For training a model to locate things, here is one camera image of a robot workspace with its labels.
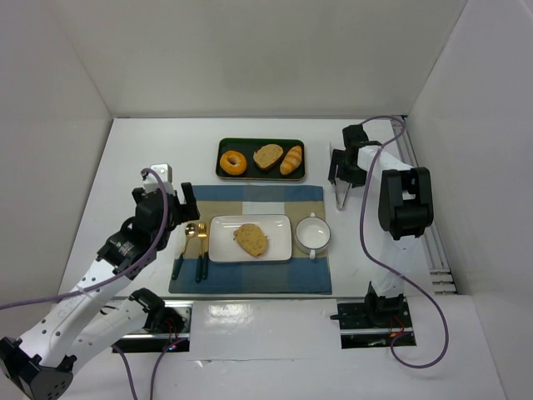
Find gold fork green handle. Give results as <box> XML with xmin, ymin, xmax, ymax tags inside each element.
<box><xmin>195</xmin><ymin>222</ymin><xmax>207</xmax><ymax>283</ymax></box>

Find dark green serving tray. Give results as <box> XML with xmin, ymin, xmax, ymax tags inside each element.
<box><xmin>215</xmin><ymin>137</ymin><xmax>306</xmax><ymax>182</ymax></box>

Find orange bagel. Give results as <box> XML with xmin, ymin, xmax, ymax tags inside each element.
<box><xmin>219</xmin><ymin>150</ymin><xmax>247</xmax><ymax>176</ymax></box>

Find purple cable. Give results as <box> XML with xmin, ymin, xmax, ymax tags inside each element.
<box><xmin>358</xmin><ymin>115</ymin><xmax>450</xmax><ymax>368</ymax></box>
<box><xmin>0</xmin><ymin>167</ymin><xmax>176</xmax><ymax>400</ymax></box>

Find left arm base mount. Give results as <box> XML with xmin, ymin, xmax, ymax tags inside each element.
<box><xmin>115</xmin><ymin>301</ymin><xmax>192</xmax><ymax>353</ymax></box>

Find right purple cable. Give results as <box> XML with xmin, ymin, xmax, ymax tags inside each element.
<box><xmin>358</xmin><ymin>115</ymin><xmax>450</xmax><ymax>368</ymax></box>

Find white two-handled soup bowl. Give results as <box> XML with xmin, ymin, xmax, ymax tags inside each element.
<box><xmin>295</xmin><ymin>212</ymin><xmax>331</xmax><ymax>260</ymax></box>

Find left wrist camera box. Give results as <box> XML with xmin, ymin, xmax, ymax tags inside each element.
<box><xmin>141</xmin><ymin>163</ymin><xmax>174</xmax><ymax>194</ymax></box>

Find white rectangular plate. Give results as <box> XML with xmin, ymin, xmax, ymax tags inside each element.
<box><xmin>208</xmin><ymin>214</ymin><xmax>292</xmax><ymax>263</ymax></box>

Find gold spoon green handle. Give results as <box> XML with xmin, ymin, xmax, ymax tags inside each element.
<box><xmin>171</xmin><ymin>222</ymin><xmax>198</xmax><ymax>281</ymax></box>

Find brown bread slice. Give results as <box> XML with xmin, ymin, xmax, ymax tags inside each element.
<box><xmin>253</xmin><ymin>143</ymin><xmax>284</xmax><ymax>170</ymax></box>
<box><xmin>233</xmin><ymin>223</ymin><xmax>268</xmax><ymax>257</ymax></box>

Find aluminium rail frame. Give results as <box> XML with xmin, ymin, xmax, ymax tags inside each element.
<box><xmin>396</xmin><ymin>116</ymin><xmax>458</xmax><ymax>296</ymax></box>

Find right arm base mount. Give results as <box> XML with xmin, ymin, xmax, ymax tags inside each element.
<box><xmin>329</xmin><ymin>301</ymin><xmax>416</xmax><ymax>349</ymax></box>

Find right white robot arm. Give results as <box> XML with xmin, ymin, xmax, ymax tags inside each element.
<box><xmin>328</xmin><ymin>123</ymin><xmax>434</xmax><ymax>300</ymax></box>

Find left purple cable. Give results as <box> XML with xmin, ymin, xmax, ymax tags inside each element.
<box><xmin>0</xmin><ymin>167</ymin><xmax>176</xmax><ymax>400</ymax></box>

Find gold knife green handle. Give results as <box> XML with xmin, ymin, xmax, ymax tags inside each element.
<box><xmin>202</xmin><ymin>233</ymin><xmax>209</xmax><ymax>280</ymax></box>

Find golden bread roll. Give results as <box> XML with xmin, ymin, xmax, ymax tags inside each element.
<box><xmin>280</xmin><ymin>146</ymin><xmax>303</xmax><ymax>176</ymax></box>

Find metal food tongs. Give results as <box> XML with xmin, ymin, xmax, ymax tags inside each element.
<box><xmin>327</xmin><ymin>144</ymin><xmax>351</xmax><ymax>211</ymax></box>

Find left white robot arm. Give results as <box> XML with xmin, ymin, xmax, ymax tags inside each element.
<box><xmin>1</xmin><ymin>182</ymin><xmax>200</xmax><ymax>399</ymax></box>

